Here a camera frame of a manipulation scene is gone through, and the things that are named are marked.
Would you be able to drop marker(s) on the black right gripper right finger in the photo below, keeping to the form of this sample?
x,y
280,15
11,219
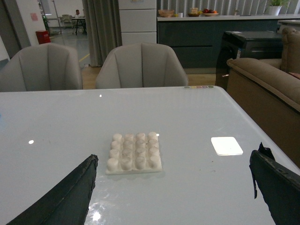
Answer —
x,y
279,186

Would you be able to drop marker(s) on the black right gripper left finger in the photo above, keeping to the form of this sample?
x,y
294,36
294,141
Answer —
x,y
67,203

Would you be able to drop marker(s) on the brown sofa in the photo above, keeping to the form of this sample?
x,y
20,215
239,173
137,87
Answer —
x,y
269,92

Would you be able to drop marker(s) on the coloured sticker strip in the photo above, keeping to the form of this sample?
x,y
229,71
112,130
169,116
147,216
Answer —
x,y
199,87

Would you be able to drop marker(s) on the left grey armchair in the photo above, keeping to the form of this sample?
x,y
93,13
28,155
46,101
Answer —
x,y
42,67

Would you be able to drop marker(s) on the grey armchair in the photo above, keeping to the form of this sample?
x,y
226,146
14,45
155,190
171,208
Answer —
x,y
42,67
141,65

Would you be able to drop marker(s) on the black appliance box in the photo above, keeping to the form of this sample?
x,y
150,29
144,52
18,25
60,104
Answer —
x,y
246,44

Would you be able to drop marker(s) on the right grey armchair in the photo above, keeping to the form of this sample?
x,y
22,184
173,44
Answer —
x,y
141,65

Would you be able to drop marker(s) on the dark kitchen counter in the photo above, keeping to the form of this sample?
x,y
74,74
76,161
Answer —
x,y
197,40

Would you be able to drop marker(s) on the red bin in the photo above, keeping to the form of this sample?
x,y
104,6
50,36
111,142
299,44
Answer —
x,y
43,36

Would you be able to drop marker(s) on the potted plant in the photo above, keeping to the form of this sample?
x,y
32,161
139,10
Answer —
x,y
274,6

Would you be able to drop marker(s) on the fruit plate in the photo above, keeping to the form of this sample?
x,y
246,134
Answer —
x,y
209,12

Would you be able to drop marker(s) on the grey curtain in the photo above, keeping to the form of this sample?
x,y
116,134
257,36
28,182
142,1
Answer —
x,y
103,28

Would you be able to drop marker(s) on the white cabinet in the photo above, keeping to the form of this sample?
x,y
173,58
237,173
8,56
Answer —
x,y
138,21

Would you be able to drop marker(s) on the wooden bowl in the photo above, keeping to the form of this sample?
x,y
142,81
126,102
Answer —
x,y
165,13

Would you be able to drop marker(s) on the white studded base plate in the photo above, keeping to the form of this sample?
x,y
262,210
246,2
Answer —
x,y
134,153

